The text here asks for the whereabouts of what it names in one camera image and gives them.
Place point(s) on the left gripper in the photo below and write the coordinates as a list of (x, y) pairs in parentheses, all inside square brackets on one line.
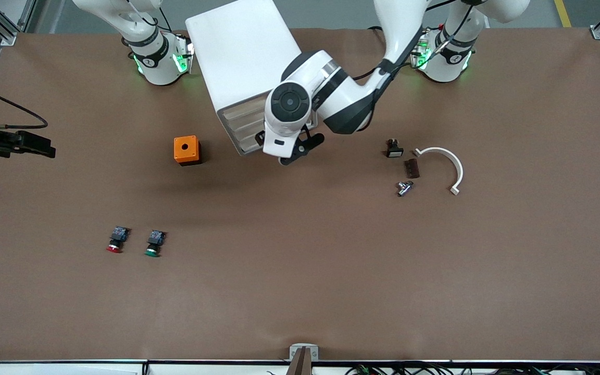
[(259, 138)]

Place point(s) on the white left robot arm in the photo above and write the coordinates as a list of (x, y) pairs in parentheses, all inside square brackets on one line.
[(341, 99)]

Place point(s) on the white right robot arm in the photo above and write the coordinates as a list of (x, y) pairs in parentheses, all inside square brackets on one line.
[(157, 67)]

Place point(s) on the orange box with hole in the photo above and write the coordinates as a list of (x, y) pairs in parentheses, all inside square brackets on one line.
[(185, 148)]

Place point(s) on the brown table cover sheet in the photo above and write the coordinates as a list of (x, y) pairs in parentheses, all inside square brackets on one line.
[(300, 271)]

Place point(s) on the brown terminal block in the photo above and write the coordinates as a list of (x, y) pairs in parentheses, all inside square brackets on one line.
[(412, 168)]

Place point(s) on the red push button switch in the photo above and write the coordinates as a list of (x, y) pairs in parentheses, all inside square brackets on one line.
[(116, 240)]

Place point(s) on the black white-faced switch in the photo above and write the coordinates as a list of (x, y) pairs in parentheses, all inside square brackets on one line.
[(394, 149)]

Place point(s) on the green push button switch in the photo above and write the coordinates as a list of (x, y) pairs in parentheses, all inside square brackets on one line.
[(153, 245)]

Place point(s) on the silver key switch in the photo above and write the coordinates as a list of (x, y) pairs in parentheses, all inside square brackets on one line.
[(404, 188)]

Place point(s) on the white curved bracket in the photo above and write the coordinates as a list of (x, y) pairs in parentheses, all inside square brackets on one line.
[(453, 164)]

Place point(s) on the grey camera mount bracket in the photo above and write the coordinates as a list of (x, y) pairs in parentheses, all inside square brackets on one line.
[(295, 351)]

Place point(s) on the white table edge rail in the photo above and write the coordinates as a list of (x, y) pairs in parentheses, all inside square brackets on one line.
[(201, 369)]

